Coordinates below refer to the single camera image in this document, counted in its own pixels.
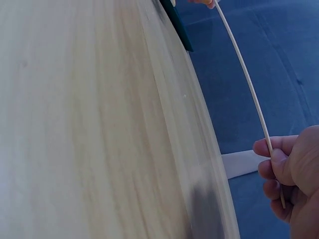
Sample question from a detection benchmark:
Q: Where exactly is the person's left hand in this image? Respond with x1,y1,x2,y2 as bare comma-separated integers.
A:
188,0,216,9

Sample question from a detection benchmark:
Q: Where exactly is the person's right hand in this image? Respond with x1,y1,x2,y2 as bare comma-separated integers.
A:
253,124,319,239

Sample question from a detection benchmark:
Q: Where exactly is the thin light wooden stick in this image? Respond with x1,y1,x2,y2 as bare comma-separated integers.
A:
214,0,286,209

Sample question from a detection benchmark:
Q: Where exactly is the white flat strip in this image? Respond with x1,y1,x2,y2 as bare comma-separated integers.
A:
221,149,272,180

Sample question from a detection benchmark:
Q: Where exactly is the dark green mat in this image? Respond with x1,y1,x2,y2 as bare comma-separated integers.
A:
159,0,194,53

